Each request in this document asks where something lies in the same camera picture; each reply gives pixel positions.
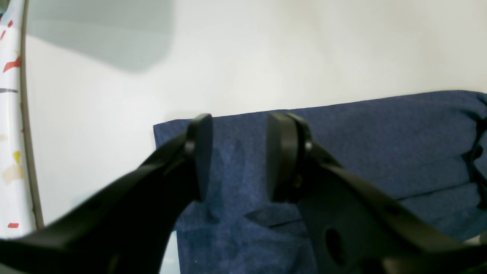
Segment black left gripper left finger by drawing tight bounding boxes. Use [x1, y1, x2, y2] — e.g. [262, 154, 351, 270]
[0, 114, 213, 274]

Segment terrazzo patterned side board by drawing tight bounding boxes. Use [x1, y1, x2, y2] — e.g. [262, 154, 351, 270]
[0, 0, 42, 240]

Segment blue t-shirt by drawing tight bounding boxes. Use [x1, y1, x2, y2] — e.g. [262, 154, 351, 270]
[175, 90, 487, 274]

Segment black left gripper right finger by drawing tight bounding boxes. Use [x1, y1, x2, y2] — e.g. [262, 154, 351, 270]
[266, 113, 487, 274]

